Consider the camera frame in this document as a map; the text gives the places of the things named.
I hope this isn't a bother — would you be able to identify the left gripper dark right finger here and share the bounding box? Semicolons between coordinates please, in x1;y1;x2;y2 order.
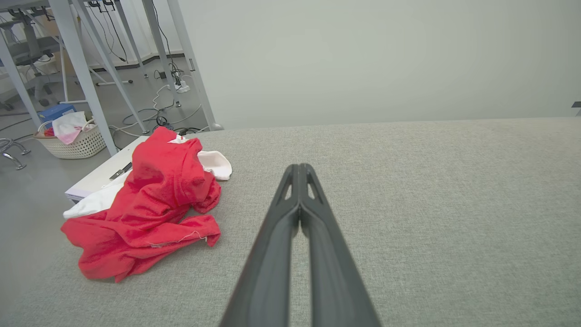
300;163;382;327

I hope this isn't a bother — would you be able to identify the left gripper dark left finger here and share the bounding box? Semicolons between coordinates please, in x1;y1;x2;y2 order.
220;164;300;327

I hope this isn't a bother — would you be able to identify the red jersey with white sleeves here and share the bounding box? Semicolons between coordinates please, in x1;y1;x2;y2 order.
60;126;233;283

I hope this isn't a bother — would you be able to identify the white equipment case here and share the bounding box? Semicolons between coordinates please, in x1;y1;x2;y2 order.
64;135;150;203

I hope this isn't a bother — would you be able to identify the white woven laundry basket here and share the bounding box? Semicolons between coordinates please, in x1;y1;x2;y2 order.
34;119;107;159

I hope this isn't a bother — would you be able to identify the pink and white cloth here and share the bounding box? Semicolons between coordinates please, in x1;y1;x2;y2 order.
52;111;94;145

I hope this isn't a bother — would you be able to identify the blue box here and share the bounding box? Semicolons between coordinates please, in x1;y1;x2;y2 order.
37;104;76;124

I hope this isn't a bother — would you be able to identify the chrome chair base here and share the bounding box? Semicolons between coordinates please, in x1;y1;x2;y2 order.
0;138;31;171

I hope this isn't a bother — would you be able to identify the grey office chair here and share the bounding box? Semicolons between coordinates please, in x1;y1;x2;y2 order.
0;9;62;109

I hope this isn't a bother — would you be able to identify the black case handle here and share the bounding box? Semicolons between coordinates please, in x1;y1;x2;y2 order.
109;162;133;180

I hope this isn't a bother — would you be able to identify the white floor cable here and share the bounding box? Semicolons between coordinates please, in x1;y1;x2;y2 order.
109;84;202;137

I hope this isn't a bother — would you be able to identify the black hanging cable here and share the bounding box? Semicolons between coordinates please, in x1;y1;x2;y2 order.
86;0;128;62

